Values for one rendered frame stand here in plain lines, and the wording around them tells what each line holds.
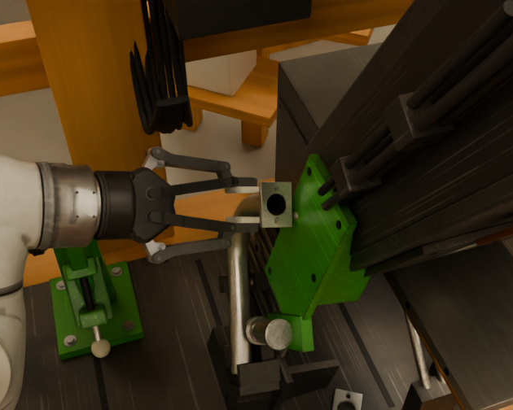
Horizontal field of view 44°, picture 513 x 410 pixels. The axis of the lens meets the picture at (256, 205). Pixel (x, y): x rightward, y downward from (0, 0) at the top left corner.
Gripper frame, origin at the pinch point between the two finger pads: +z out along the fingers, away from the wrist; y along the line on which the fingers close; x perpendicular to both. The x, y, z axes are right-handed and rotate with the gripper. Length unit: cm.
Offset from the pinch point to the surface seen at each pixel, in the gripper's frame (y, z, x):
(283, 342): -17.2, 3.3, -0.6
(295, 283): -9.8, 4.5, -1.5
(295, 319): -14.2, 4.4, -1.8
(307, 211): -0.8, 3.7, -5.6
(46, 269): -10, -16, 48
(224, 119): 41, 86, 180
